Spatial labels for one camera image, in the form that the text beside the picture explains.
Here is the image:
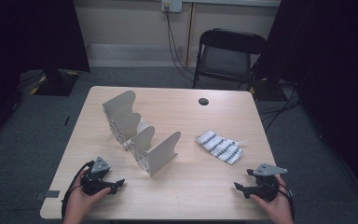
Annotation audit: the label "black stand base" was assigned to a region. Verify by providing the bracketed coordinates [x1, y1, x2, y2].
[31, 68, 82, 97]

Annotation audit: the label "black floor cables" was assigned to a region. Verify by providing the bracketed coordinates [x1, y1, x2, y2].
[257, 78, 302, 133]

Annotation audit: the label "white cloth with black diamonds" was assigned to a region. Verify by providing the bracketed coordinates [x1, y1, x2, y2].
[195, 130, 247, 166]

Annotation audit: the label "black wall socket cables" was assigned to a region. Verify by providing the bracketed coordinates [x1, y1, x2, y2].
[165, 8, 197, 83]

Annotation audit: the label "grey metal expandable rack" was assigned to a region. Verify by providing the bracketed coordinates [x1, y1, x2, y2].
[102, 90, 182, 177]

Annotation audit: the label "black curtain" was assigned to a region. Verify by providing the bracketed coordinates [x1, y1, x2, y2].
[0, 0, 90, 147]
[255, 0, 358, 197]

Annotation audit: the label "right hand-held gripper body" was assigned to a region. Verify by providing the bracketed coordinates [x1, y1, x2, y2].
[252, 162, 288, 203]

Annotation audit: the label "person's right hand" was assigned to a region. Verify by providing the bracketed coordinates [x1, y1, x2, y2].
[250, 174, 295, 224]

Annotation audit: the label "person's left hand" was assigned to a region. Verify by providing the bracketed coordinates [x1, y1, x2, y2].
[62, 169, 112, 224]

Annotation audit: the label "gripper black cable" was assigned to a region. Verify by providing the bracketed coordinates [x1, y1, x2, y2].
[61, 160, 95, 222]
[276, 182, 296, 222]

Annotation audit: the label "black folding chair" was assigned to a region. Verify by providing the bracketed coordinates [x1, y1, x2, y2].
[192, 27, 269, 91]

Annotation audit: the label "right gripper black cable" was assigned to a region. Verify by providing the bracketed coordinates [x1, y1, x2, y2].
[276, 182, 296, 222]

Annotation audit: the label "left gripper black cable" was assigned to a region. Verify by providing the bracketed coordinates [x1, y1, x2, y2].
[61, 160, 95, 222]

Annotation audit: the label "white wall socket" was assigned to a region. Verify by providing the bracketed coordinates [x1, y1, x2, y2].
[161, 0, 183, 13]

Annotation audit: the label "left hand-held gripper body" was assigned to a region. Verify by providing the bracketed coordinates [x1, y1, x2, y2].
[80, 156, 115, 196]

